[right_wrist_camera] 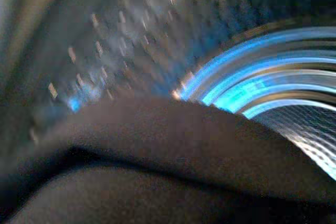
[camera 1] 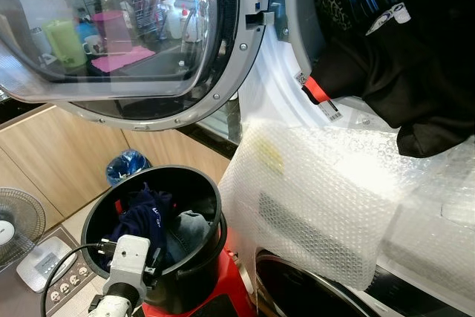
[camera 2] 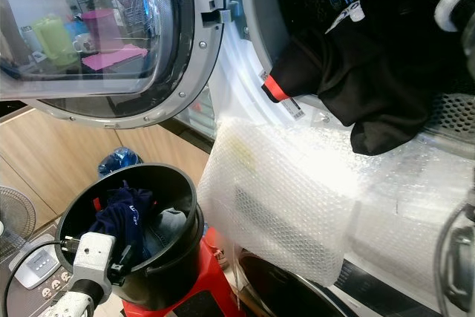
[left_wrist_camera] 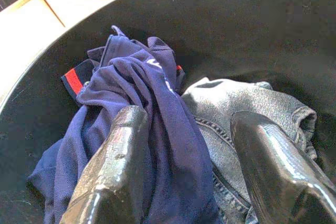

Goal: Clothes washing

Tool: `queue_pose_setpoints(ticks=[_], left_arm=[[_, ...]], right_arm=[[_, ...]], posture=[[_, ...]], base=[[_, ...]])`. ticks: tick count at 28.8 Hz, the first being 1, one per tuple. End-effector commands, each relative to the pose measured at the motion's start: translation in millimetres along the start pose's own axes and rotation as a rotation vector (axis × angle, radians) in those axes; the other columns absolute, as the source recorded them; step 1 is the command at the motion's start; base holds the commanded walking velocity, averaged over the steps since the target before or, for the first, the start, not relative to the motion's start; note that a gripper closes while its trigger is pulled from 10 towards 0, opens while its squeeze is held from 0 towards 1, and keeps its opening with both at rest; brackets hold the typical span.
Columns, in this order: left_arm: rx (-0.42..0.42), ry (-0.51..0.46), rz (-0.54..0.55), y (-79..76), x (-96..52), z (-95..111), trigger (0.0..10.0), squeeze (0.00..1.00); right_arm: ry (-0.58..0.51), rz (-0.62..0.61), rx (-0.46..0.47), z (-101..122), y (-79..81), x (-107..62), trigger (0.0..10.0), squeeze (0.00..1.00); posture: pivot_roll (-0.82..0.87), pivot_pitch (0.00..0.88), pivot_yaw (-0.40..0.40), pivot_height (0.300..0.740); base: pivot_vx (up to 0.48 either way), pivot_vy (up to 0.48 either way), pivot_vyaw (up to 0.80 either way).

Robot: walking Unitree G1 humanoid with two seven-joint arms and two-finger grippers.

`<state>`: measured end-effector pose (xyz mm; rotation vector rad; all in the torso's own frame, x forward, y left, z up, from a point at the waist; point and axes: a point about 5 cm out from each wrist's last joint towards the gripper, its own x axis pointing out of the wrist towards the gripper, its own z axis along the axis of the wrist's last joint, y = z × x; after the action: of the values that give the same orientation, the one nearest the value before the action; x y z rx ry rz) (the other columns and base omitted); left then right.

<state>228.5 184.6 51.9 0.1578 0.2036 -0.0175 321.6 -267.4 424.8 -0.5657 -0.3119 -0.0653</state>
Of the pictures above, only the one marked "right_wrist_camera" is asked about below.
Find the dark fabric garment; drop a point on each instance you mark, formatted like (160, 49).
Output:
(162, 134)

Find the white front-load washing machine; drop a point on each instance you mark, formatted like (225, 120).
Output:
(236, 24)

